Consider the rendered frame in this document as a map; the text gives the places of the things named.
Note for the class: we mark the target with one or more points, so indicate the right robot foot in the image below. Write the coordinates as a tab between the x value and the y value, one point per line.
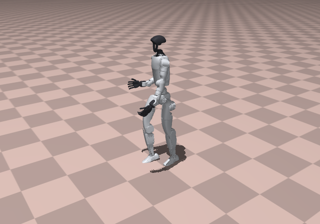
149	159

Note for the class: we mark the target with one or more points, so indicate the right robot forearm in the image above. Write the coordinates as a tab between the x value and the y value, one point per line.
148	82

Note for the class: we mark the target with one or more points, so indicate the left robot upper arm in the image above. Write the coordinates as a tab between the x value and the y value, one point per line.
164	65

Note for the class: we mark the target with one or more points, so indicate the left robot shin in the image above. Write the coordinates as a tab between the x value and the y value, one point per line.
171	143

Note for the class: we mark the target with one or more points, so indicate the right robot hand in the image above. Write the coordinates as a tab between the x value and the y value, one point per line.
135	83

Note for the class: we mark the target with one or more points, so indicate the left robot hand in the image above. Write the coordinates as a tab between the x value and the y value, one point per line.
147	109

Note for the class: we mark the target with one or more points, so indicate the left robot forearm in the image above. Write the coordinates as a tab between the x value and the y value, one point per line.
158	93

